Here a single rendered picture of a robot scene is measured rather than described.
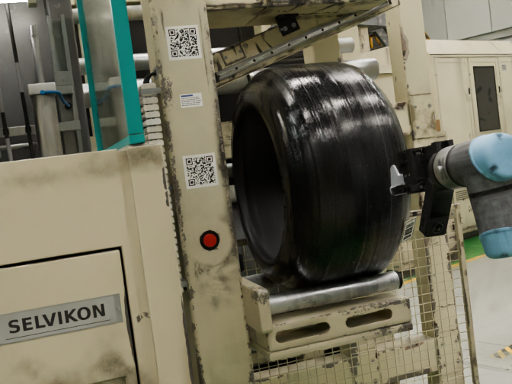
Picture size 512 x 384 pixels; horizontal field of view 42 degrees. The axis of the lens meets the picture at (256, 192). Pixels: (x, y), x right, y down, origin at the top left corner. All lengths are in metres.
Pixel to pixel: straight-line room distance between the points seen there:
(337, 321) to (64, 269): 0.85
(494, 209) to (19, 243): 0.69
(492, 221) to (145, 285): 0.55
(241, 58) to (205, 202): 0.60
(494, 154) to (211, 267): 0.73
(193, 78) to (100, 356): 0.84
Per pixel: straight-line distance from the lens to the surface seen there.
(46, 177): 0.83
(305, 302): 1.54
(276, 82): 1.53
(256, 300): 1.47
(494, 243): 1.11
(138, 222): 0.84
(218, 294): 1.55
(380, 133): 1.48
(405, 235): 1.56
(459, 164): 1.12
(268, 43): 2.03
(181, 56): 1.54
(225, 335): 1.58
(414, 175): 1.24
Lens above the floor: 1.24
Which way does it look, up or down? 3 degrees down
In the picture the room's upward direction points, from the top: 7 degrees counter-clockwise
